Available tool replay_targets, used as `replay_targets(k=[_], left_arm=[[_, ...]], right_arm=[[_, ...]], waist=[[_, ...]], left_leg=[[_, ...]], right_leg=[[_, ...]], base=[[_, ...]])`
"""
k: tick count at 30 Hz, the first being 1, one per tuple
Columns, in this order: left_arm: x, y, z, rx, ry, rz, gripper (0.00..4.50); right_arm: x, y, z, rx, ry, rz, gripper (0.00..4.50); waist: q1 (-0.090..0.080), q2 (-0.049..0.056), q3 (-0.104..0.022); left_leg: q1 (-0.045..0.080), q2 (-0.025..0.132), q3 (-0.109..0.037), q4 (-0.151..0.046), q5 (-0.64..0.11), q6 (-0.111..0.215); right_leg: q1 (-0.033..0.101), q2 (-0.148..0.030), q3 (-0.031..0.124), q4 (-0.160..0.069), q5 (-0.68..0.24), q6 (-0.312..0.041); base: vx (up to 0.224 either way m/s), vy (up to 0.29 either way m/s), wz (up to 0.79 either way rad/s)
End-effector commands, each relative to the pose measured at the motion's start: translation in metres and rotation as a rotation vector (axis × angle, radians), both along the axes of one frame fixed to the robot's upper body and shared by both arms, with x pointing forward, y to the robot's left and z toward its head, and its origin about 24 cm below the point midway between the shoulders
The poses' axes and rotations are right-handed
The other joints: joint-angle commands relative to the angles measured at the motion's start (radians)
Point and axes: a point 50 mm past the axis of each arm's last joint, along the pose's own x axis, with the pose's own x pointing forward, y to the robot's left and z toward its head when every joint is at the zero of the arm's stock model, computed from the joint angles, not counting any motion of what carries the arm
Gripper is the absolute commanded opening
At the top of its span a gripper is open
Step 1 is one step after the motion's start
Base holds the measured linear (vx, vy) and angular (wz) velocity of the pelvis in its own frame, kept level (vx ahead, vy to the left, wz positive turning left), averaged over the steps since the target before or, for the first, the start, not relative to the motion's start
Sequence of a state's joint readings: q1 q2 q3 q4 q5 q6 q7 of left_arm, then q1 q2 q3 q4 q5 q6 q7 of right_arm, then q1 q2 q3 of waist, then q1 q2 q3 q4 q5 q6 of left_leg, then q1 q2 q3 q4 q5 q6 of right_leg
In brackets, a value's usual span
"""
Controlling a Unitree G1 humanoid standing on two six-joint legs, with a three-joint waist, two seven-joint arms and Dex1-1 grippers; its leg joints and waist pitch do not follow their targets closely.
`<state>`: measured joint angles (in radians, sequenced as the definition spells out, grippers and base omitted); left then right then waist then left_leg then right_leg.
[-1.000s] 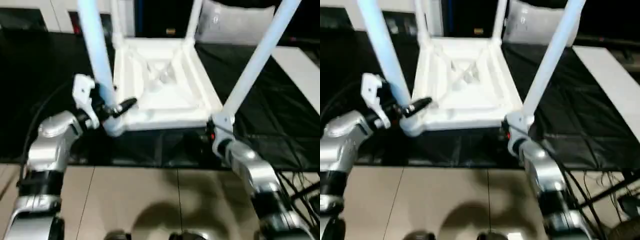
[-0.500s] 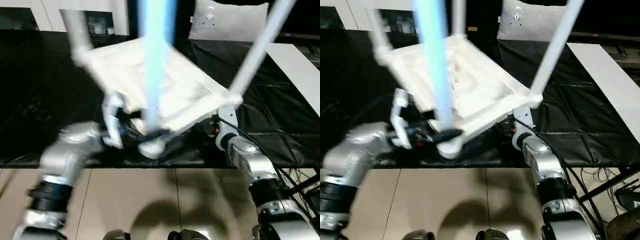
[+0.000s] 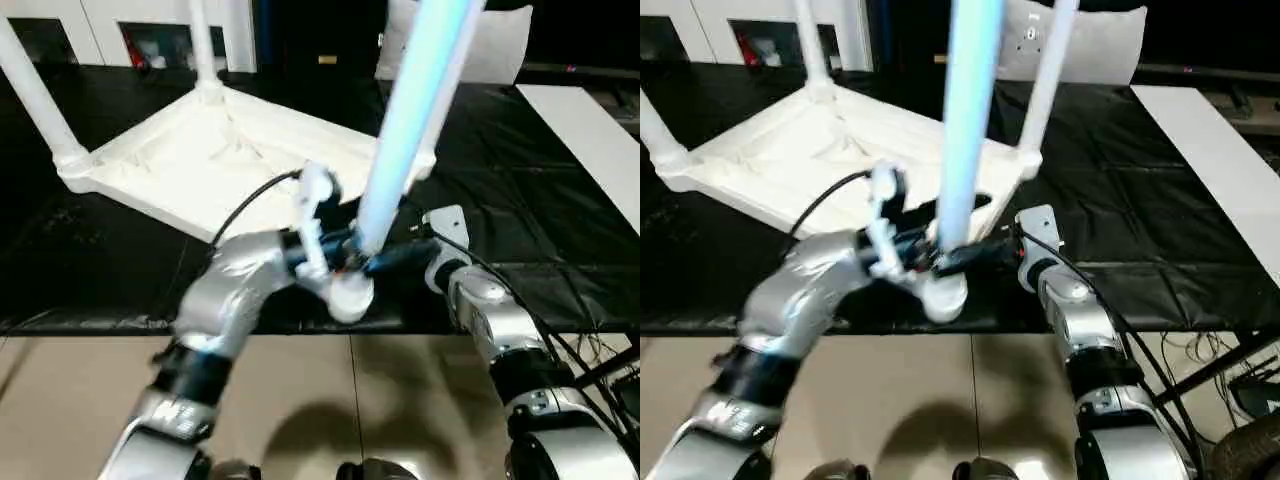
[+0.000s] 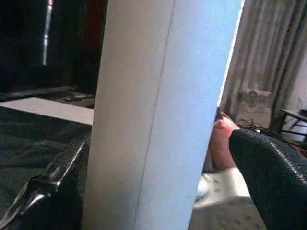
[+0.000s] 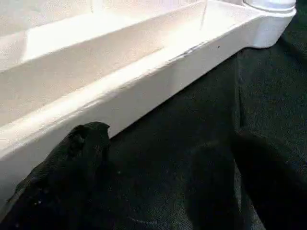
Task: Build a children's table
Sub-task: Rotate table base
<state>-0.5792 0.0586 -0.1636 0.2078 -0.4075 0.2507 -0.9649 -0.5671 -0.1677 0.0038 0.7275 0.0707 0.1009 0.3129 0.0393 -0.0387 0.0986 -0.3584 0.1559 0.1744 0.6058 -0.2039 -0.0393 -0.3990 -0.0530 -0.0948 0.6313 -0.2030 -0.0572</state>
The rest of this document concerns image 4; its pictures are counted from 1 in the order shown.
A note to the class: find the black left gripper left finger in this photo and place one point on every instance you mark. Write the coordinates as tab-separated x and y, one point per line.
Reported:
48	203

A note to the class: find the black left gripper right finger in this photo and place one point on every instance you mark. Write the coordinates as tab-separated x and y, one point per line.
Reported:
275	179

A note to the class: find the white plastic table leg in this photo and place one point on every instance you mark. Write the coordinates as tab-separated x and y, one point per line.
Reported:
144	95

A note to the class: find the white patterned cloth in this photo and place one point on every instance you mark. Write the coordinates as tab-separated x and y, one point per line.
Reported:
227	210

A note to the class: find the black work mat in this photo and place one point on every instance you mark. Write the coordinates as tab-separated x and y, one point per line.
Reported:
24	143

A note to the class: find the black metal rack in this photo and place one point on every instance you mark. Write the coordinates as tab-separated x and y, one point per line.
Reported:
291	114

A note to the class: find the white flat board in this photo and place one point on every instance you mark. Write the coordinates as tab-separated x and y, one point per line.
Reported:
48	107

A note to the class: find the beige curtain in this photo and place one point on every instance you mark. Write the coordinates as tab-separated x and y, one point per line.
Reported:
263	48

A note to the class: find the silver metal pole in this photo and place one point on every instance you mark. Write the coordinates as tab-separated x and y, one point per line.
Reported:
46	36

